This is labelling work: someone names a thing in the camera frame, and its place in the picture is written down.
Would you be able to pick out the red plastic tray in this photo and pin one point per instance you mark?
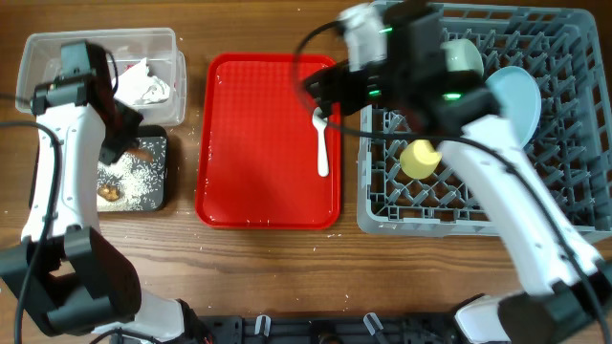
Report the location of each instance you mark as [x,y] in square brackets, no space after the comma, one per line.
[258,157]

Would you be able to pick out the clear plastic bin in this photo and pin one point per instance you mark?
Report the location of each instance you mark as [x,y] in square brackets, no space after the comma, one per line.
[41,62]

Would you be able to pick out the brown food scrap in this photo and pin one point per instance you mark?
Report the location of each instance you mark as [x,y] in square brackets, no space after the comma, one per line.
[109,193]

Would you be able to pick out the grey dishwasher rack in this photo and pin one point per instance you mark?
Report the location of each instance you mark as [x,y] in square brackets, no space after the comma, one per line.
[571,147]

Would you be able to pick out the light green bowl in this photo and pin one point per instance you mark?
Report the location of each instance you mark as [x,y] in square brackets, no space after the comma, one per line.
[463,55]

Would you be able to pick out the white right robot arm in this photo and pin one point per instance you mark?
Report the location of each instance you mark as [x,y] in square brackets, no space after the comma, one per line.
[395,60]

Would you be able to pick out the large light blue plate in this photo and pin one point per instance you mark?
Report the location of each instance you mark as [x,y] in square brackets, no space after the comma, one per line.
[520,98]

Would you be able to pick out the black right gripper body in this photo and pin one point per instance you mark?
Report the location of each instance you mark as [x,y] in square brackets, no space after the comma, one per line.
[363,88]

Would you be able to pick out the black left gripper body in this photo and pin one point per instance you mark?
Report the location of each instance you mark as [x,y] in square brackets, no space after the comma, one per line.
[123,126]

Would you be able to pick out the yellow plastic cup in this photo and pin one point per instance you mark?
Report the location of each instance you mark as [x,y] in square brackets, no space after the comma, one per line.
[419,160]

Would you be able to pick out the brown carrot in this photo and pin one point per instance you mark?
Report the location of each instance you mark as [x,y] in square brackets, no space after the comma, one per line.
[140,154]

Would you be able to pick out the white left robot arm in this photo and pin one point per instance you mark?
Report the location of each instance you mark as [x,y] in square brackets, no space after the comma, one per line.
[66,277]

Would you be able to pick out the white rice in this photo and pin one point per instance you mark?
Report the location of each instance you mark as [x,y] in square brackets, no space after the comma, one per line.
[138,177]

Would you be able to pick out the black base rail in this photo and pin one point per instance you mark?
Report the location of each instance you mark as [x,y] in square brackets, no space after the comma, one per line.
[416,328]

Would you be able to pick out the white plastic spoon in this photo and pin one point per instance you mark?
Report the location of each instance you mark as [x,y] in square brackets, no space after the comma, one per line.
[320,125]

